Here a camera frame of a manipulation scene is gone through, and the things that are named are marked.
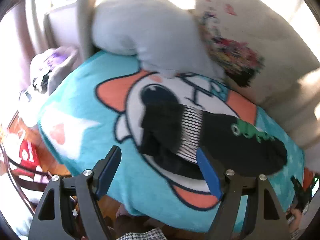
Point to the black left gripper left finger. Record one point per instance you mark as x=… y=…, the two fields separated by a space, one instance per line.
x=53 y=217

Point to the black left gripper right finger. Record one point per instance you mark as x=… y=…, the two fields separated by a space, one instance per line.
x=249 y=207

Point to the red white printed bag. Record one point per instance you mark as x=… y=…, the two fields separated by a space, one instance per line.
x=20 y=145

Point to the turquoise cartoon fleece blanket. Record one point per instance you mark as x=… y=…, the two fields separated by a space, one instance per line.
x=102 y=103

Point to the white purple clothes pile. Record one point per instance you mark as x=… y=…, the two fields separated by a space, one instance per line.
x=47 y=71

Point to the cream floral pillow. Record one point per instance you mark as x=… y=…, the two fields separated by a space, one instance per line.
x=270 y=54

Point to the grey plush pillow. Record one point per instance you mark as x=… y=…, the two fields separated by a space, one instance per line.
x=165 y=38

